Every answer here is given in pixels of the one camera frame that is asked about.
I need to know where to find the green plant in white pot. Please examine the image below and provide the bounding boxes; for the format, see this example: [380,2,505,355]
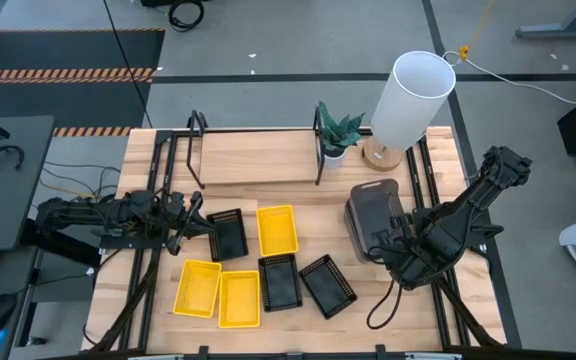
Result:
[317,99,367,170]

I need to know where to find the gray metal desk foot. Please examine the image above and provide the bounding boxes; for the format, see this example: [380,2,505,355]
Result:
[514,0,576,40]

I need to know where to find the yellow cord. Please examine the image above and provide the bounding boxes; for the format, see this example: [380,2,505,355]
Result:
[459,0,495,62]

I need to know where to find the black slotted plastic basket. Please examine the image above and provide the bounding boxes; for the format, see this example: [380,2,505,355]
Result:
[205,207,250,263]
[257,253,304,313]
[298,253,359,321]

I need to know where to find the white shade wooden base lamp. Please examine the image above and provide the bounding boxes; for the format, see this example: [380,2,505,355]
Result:
[361,49,457,173]

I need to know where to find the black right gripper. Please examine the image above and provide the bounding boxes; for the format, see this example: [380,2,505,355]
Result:
[366,211,434,274]

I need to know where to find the yellow slotted plastic basket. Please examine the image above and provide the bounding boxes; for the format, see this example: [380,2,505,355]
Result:
[256,204,300,257]
[217,270,262,330]
[172,258,223,320]

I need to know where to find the white power cable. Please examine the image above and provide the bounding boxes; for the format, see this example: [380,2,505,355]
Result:
[441,49,576,106]

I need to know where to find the long black taut cable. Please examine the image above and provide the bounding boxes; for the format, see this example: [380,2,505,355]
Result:
[101,0,153,129]

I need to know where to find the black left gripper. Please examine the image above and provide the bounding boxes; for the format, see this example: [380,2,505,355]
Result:
[160,191,218,255]

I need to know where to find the wooden shelf with black frame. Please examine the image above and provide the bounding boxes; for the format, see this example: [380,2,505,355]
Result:
[186,107,326,190]

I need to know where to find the dark gray plastic basket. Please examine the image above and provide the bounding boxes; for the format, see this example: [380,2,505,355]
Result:
[343,178,414,264]

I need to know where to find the black hazard striped floor mat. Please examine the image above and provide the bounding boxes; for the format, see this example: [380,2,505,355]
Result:
[0,27,167,129]

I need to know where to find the coiled black cable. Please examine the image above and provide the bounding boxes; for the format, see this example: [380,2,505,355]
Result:
[167,0,206,34]

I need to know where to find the black right arm cable loop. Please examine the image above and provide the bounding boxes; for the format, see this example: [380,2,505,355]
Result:
[366,277,404,331]

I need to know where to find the black aluminium rig frame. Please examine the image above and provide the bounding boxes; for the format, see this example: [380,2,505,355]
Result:
[80,127,509,360]

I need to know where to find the dark gray side desk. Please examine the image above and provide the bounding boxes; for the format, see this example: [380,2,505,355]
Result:
[0,115,57,253]

